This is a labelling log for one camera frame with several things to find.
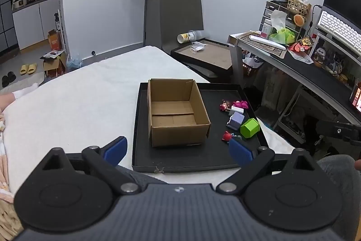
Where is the orange carton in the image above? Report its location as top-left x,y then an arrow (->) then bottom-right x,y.
47,29 -> 62,51

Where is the white tissue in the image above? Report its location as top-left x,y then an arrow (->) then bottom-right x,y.
269,9 -> 291,31

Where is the red toy figurine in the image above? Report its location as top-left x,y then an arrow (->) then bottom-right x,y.
221,131 -> 243,143

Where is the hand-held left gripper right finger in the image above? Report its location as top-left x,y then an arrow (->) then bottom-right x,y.
216,138 -> 322,196

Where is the clear drawer organizer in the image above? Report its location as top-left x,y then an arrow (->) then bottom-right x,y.
259,0 -> 308,38

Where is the red snack packet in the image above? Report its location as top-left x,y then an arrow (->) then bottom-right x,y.
289,38 -> 313,54

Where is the white rolled sheet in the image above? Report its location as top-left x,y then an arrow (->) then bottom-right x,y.
248,34 -> 288,51

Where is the woven basket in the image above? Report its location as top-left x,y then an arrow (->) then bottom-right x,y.
287,0 -> 312,16

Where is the dark curved desk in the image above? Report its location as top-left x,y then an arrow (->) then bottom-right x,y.
228,32 -> 361,126

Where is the white hanging tote bag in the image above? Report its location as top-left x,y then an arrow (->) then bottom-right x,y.
261,66 -> 299,114

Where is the purple toy box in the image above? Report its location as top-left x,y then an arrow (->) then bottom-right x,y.
226,112 -> 245,130

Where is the red plastic crate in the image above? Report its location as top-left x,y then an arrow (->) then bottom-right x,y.
243,62 -> 263,78

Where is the green plastic bag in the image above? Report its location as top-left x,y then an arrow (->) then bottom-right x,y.
268,28 -> 295,45

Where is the white face mask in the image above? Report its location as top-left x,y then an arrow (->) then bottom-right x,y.
190,42 -> 208,54

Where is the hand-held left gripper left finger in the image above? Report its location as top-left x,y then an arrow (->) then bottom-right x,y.
39,136 -> 141,196

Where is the patterned desk mat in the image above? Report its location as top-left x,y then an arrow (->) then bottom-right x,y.
235,31 -> 288,58

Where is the phone with lit screen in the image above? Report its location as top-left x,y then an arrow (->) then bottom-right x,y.
350,83 -> 361,113

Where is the grey leaning panel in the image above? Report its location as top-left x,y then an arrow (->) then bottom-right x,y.
159,0 -> 204,52

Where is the white jar pink label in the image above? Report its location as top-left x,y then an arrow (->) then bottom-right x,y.
260,19 -> 275,38

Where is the green toy box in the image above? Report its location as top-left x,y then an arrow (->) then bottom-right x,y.
240,118 -> 260,139

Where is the white keyboard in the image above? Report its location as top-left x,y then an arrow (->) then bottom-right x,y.
316,10 -> 361,56

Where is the paper cup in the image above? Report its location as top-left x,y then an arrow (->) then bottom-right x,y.
177,30 -> 205,44

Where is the blue plastic bag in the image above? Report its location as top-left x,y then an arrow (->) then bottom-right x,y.
66,56 -> 83,70

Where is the cardboard box with magazine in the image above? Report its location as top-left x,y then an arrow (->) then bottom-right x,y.
41,49 -> 68,78

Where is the grey pants leg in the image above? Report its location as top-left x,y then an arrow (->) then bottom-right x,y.
316,155 -> 361,241

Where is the black desk cable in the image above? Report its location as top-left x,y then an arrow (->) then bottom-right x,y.
309,5 -> 322,38

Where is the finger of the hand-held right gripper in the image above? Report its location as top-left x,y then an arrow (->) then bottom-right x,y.
315,119 -> 361,145

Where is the black-framed brown board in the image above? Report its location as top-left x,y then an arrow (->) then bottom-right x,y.
171,38 -> 234,78

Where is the round desk figurine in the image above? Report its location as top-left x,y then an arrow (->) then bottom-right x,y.
313,46 -> 328,68

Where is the peach patterned blanket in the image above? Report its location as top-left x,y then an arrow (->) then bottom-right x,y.
0,111 -> 24,241

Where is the black shallow tray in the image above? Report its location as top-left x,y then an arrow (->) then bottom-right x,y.
132,82 -> 268,174

